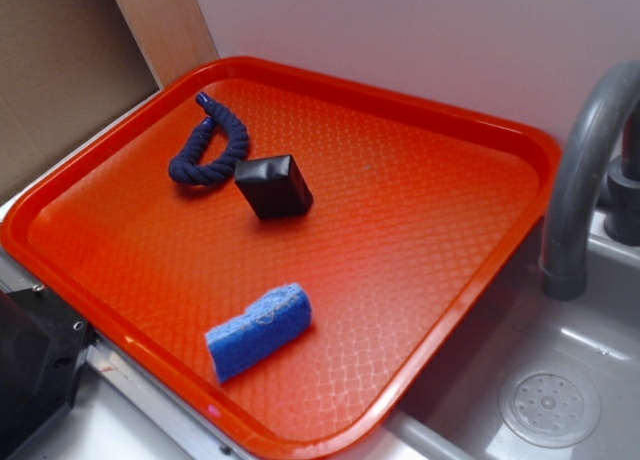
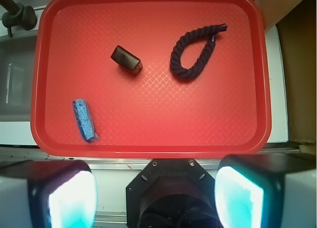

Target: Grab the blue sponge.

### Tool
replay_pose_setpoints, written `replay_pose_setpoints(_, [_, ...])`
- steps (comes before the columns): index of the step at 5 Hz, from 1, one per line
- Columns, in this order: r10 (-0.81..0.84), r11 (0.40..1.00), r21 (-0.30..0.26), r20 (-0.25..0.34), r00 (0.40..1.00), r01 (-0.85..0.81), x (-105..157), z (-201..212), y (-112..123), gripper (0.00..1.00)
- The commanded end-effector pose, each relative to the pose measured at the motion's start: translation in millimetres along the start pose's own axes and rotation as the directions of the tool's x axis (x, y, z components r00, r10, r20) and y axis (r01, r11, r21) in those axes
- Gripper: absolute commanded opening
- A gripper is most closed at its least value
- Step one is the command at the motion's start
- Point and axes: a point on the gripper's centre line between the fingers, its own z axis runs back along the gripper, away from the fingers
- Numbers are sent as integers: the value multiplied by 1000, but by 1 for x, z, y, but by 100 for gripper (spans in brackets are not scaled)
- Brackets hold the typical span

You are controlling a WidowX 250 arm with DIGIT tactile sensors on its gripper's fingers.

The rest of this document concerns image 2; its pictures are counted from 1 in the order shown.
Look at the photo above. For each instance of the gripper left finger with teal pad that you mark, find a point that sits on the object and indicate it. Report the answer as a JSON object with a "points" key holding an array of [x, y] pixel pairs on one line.
{"points": [[47, 194]]}

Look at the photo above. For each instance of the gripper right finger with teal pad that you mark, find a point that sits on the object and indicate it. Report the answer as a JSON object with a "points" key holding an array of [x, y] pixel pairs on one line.
{"points": [[267, 191]]}

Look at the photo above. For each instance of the blue sponge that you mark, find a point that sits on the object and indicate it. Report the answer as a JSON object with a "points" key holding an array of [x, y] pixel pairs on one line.
{"points": [[84, 120]]}

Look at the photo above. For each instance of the red plastic tray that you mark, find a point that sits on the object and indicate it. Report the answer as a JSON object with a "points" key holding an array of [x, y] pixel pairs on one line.
{"points": [[225, 110]]}

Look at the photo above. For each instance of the metal sink basin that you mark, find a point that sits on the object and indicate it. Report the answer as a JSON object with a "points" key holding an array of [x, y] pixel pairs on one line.
{"points": [[17, 57]]}

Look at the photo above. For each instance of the dark brown block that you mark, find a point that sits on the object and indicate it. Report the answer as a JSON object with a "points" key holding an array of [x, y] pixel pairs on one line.
{"points": [[127, 60]]}

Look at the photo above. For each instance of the brown cardboard box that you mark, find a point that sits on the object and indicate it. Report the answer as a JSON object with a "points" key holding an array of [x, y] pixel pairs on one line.
{"points": [[297, 34]]}

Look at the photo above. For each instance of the dark sink faucet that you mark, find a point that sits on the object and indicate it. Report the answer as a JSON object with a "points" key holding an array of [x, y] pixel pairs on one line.
{"points": [[17, 15]]}

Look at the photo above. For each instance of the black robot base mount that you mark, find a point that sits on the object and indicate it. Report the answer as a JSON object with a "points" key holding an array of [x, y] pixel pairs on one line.
{"points": [[172, 193]]}

